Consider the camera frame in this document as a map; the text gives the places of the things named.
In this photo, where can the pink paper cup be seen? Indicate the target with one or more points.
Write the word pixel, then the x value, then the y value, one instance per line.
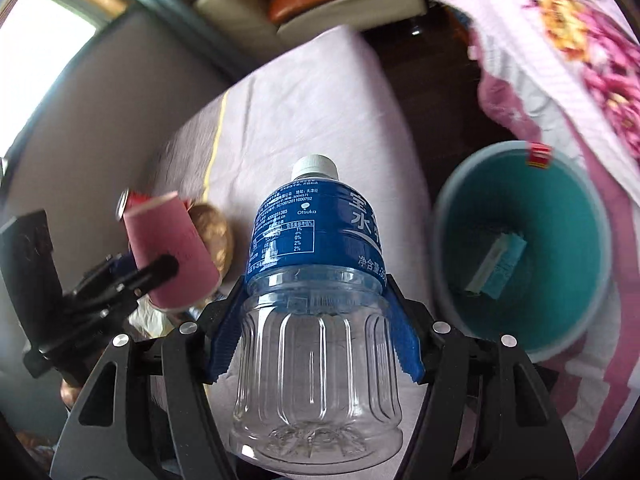
pixel 172 255

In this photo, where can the clear plastic bottle blue label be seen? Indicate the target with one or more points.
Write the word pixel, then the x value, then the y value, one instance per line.
pixel 315 270

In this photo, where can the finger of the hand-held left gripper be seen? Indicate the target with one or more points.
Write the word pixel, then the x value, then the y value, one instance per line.
pixel 150 272

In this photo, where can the brown paper bowl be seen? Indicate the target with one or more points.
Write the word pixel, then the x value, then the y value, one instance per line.
pixel 215 235

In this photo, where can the cream leather sofa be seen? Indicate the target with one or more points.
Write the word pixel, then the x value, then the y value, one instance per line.
pixel 225 0

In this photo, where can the teal white carton box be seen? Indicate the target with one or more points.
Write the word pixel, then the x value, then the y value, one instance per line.
pixel 497 265

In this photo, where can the yellow white wrapper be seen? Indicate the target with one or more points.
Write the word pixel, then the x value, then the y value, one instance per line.
pixel 147 316

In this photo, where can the wooden framed window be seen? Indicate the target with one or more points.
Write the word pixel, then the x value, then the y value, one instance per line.
pixel 45 45

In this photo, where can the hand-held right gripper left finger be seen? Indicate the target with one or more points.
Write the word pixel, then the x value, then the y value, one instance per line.
pixel 222 345

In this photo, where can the pink floral blanket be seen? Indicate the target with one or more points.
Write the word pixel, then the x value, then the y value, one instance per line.
pixel 560 45

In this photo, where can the grey blue curtain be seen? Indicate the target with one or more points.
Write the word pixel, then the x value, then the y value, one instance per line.
pixel 165 15

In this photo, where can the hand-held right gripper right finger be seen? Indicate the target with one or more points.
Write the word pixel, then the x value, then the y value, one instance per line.
pixel 407 345

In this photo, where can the mauve pink bedsheet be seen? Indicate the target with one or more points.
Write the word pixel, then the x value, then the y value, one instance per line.
pixel 615 270

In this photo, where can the teal plastic bin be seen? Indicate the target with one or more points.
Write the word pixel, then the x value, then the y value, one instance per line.
pixel 540 240

